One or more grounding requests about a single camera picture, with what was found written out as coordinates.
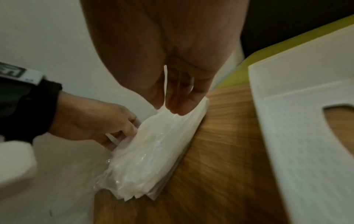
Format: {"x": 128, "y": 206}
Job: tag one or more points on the person's left hand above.
{"x": 88, "y": 118}

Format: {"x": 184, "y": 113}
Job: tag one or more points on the person's right hand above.
{"x": 166, "y": 35}

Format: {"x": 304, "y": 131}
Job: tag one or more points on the pack of white sheets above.
{"x": 155, "y": 148}

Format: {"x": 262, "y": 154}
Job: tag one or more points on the person's left forearm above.
{"x": 26, "y": 107}

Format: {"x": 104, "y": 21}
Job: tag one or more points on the yellow-green seat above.
{"x": 237, "y": 72}

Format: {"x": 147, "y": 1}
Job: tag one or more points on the white wrist device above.
{"x": 15, "y": 163}

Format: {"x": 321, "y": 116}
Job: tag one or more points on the dark backrest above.
{"x": 287, "y": 24}

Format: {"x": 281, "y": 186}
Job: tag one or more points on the large white sheet with cutout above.
{"x": 298, "y": 140}

